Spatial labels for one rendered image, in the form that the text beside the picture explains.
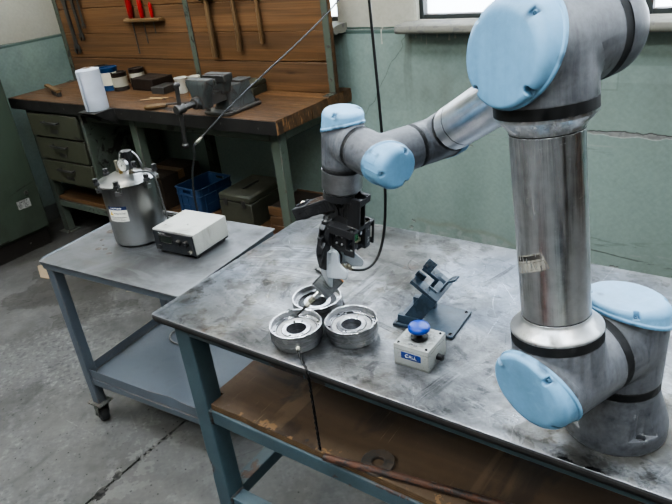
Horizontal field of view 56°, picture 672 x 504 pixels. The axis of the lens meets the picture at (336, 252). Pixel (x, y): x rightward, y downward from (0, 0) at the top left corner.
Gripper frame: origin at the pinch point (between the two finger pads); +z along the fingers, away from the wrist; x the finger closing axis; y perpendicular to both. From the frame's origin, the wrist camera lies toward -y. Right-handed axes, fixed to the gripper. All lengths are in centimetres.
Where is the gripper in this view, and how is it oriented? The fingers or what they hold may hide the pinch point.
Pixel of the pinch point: (333, 275)
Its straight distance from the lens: 127.9
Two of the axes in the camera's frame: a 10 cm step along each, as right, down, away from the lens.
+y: 8.2, 3.0, -4.9
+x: 5.7, -4.3, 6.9
